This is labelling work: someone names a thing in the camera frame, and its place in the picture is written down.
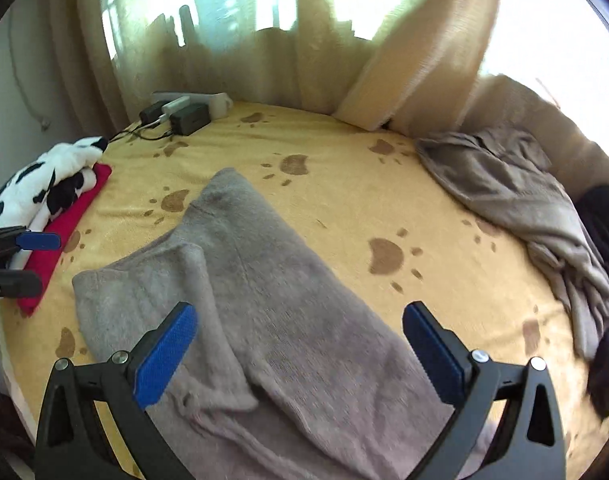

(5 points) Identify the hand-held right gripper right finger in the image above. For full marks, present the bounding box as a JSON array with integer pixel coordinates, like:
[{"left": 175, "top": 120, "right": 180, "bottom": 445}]
[{"left": 402, "top": 301, "right": 568, "bottom": 480}]

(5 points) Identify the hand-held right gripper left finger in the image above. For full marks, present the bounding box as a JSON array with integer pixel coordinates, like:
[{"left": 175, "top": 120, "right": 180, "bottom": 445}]
[{"left": 34, "top": 301, "right": 199, "bottom": 480}]

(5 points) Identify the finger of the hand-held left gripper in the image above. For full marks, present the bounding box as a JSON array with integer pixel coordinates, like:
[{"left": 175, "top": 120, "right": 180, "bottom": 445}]
[
  {"left": 0, "top": 269, "right": 44, "bottom": 303},
  {"left": 0, "top": 226, "right": 62, "bottom": 261}
]

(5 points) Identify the taupe knit sweater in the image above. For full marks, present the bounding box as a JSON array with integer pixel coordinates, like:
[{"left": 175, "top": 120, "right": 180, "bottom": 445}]
[{"left": 72, "top": 167, "right": 490, "bottom": 480}]

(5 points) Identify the red folded cloth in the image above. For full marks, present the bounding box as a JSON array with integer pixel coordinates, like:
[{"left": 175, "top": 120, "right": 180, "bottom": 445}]
[{"left": 17, "top": 162, "right": 112, "bottom": 317}]

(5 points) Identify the white black spotted blanket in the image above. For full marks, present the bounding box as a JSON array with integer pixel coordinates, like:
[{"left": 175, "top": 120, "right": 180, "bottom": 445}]
[{"left": 0, "top": 136, "right": 109, "bottom": 268}]

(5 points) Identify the cream bed sheet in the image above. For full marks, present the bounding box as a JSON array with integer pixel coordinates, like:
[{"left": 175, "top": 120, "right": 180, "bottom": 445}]
[{"left": 0, "top": 305, "right": 40, "bottom": 441}]

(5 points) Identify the grey-brown crumpled cardigan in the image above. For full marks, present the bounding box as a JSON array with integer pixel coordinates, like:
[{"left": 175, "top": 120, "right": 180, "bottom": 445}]
[{"left": 415, "top": 127, "right": 609, "bottom": 361}]

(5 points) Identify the yellow paw print blanket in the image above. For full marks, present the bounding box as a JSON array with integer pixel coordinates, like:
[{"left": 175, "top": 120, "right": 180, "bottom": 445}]
[{"left": 0, "top": 100, "right": 609, "bottom": 480}]

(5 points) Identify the white charger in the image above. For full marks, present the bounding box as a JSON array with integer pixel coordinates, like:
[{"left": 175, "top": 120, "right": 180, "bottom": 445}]
[{"left": 157, "top": 97, "right": 191, "bottom": 123}]

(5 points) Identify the black garment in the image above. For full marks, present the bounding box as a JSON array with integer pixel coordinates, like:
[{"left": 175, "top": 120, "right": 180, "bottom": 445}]
[{"left": 575, "top": 185, "right": 609, "bottom": 418}]

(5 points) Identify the white power strip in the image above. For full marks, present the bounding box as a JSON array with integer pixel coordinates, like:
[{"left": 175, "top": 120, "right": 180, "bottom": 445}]
[{"left": 152, "top": 91, "right": 234, "bottom": 120}]

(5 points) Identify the beige patterned curtain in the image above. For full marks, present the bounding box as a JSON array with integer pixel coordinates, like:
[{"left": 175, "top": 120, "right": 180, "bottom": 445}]
[{"left": 47, "top": 0, "right": 609, "bottom": 201}]

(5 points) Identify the white wall cord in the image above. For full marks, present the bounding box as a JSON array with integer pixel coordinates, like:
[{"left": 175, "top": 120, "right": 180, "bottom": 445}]
[{"left": 9, "top": 10, "right": 52, "bottom": 132}]

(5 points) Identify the black adapter cable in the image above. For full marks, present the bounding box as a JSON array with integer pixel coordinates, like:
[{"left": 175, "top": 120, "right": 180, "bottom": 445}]
[{"left": 107, "top": 122, "right": 178, "bottom": 143}]

